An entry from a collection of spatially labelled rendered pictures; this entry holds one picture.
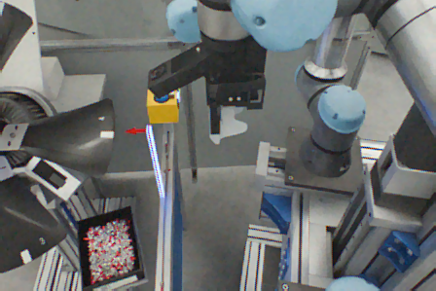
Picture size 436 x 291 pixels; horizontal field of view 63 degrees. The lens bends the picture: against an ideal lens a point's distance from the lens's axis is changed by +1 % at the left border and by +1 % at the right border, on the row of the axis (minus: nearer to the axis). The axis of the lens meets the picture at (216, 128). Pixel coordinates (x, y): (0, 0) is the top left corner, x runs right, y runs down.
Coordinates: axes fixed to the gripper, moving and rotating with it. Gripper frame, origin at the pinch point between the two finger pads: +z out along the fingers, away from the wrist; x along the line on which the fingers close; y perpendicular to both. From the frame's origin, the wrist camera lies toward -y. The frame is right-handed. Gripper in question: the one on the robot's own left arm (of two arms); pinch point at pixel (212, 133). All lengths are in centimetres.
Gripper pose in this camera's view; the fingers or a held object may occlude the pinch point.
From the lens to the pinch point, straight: 59.6
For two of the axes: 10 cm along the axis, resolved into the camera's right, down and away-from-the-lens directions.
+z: 0.0, 6.8, 7.3
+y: 10.0, -0.5, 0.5
